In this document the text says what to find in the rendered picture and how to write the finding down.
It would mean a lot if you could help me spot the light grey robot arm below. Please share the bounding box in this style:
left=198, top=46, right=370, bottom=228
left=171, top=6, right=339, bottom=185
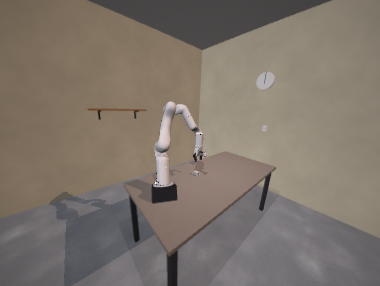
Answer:
left=153, top=102, right=204, bottom=187

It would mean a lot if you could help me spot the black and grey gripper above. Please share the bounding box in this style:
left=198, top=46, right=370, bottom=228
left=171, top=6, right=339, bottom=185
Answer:
left=193, top=147, right=202, bottom=162

